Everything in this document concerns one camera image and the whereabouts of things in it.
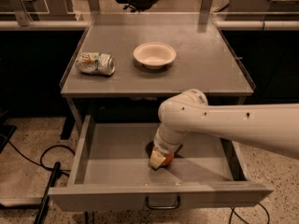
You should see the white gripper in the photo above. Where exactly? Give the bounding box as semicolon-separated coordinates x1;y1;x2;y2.
149;124;188;170

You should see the orange fruit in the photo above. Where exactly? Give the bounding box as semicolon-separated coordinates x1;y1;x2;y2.
152;144;174;165

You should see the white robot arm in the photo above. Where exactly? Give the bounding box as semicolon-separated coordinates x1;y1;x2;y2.
149;89;299;169

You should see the open grey top drawer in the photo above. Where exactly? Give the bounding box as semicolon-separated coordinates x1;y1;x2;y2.
50;115;273;211

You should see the black pole on floor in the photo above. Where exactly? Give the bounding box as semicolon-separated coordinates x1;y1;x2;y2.
34;161;61;224

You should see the white paper bowl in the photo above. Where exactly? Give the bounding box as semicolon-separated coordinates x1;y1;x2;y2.
133;42;177;69

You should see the grey cabinet table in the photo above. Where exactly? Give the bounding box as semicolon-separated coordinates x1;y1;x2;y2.
61;12;255;128

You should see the crushed soda can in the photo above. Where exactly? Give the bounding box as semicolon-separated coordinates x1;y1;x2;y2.
75;52;116;76

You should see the black drawer handle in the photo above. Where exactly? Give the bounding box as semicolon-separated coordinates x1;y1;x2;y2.
145;195;181;210

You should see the black floor cable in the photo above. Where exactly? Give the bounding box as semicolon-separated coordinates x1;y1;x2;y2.
0;133;77;176

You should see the black cable under drawer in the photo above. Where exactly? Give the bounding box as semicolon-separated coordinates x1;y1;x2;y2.
228;203;271;224

